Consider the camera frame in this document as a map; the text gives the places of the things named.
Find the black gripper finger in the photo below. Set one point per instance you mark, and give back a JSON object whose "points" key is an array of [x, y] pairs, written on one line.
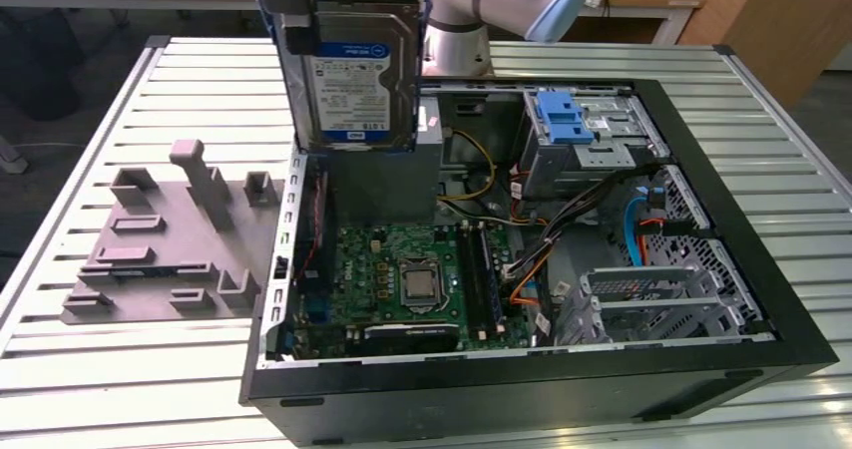
{"points": [[300, 32]]}

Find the hard disk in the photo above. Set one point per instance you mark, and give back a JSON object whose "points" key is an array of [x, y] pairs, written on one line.
{"points": [[352, 95]]}

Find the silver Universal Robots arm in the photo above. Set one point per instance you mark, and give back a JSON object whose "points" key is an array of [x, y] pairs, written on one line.
{"points": [[459, 50]]}

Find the metal disk bay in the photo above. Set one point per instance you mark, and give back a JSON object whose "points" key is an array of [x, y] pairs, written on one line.
{"points": [[665, 307]]}

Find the grey power supply unit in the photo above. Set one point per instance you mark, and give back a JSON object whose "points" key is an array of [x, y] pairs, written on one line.
{"points": [[385, 189]]}

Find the black office chair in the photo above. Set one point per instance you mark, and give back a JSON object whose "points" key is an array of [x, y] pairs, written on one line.
{"points": [[40, 70]]}

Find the blue plastic drive latch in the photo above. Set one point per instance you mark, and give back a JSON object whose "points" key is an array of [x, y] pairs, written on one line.
{"points": [[559, 120]]}

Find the green motherboard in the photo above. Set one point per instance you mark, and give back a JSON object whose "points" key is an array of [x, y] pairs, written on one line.
{"points": [[363, 249]]}

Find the grey parts rack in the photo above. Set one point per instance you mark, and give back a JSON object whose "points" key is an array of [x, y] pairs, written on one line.
{"points": [[187, 239]]}

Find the CPU socket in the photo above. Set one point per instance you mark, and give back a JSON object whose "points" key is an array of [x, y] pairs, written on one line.
{"points": [[423, 262]]}

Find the grey stand foot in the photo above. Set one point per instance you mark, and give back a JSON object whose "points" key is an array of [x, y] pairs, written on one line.
{"points": [[9, 162]]}

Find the metal optical drive cage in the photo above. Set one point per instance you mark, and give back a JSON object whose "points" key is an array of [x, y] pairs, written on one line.
{"points": [[599, 157]]}

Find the silver CPU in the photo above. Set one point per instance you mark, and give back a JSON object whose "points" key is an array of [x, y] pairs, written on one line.
{"points": [[419, 283]]}

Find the black RAM stick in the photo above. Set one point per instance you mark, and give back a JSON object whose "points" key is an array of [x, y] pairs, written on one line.
{"points": [[489, 279]]}

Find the black graphics card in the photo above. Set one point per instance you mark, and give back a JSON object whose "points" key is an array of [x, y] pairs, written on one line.
{"points": [[405, 339]]}

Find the black open PC case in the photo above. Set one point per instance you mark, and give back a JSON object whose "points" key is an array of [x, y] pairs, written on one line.
{"points": [[465, 399]]}

